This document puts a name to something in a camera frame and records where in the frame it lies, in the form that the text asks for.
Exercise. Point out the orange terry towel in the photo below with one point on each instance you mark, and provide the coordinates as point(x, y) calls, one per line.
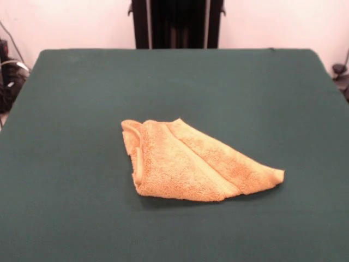
point(177, 169)

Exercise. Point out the dark green table cloth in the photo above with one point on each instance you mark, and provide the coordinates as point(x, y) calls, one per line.
point(81, 109)

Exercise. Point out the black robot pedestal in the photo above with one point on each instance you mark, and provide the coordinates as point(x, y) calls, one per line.
point(177, 24)

